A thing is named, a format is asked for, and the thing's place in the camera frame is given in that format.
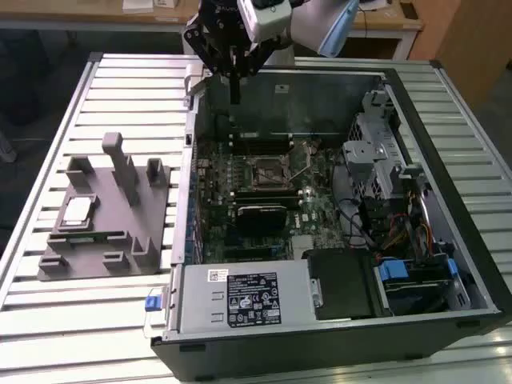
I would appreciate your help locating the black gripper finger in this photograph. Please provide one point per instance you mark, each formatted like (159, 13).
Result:
(198, 40)
(260, 56)

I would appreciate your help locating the silver square CPU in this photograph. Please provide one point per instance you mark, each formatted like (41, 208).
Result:
(78, 210)

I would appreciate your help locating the white labelled box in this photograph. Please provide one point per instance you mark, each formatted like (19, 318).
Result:
(166, 3)

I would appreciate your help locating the white paper sheet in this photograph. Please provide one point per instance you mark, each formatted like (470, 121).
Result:
(137, 5)

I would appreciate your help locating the black RAM slot bank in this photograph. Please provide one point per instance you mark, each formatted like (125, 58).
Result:
(264, 199)
(260, 145)

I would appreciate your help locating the wooden desk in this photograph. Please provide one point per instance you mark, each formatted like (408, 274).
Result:
(80, 14)

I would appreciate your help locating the metal drive cage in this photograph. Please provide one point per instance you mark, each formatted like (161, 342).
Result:
(362, 154)

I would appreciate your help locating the green motherboard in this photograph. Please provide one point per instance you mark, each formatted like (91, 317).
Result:
(320, 192)

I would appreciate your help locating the small black device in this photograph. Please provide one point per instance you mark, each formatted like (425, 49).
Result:
(409, 10)

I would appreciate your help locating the black graphics card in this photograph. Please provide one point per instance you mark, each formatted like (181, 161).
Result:
(260, 222)

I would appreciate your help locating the silver chipset heatsink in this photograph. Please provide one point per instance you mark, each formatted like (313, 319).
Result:
(302, 246)

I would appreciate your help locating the grey parts rack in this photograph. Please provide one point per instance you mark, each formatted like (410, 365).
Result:
(116, 224)

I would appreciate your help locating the wooden cabinet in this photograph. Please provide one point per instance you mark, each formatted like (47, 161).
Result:
(472, 48)

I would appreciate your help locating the green RAM stick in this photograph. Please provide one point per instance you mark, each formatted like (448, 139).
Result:
(80, 238)

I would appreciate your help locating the black drive box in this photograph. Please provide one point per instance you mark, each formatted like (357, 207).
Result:
(344, 284)

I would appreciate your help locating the grey power supply unit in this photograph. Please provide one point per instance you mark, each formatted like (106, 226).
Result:
(200, 296)

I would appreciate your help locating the hard disk in blue carrier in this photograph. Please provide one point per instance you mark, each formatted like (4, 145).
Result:
(392, 272)

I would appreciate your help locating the blue case latch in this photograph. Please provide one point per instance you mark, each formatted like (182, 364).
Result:
(152, 304)

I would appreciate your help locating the open black PC case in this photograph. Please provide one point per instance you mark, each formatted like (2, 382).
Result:
(280, 360)

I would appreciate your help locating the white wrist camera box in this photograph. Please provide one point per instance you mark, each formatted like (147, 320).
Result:
(268, 20)

